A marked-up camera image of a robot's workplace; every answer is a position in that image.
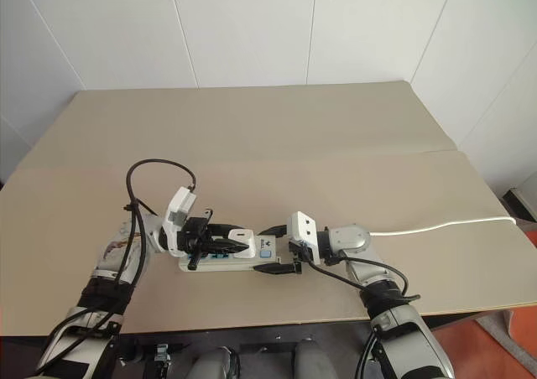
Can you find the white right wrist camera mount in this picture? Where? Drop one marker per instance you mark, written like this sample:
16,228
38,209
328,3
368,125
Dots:
303,228

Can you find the black table frame bar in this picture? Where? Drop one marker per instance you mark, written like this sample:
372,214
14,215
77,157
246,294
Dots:
264,349

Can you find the white power strip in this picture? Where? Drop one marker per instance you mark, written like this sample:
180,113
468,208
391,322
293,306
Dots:
226,263

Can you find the white charger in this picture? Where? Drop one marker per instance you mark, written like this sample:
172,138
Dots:
247,235

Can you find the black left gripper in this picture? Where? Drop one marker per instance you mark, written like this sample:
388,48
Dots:
194,233

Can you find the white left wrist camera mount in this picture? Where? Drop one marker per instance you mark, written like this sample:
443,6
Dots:
179,205

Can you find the grey rounded robot leg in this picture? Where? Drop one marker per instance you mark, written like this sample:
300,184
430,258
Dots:
312,360
214,362

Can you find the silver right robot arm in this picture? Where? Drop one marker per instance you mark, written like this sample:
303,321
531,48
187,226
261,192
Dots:
398,333

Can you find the black box at floor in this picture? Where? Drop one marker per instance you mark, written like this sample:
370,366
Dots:
522,205

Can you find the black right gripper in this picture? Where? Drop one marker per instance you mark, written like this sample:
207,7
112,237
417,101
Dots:
301,254

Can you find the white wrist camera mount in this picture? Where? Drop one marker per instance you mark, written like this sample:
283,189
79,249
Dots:
179,205
303,228

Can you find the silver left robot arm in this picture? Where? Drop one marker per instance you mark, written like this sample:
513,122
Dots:
105,266

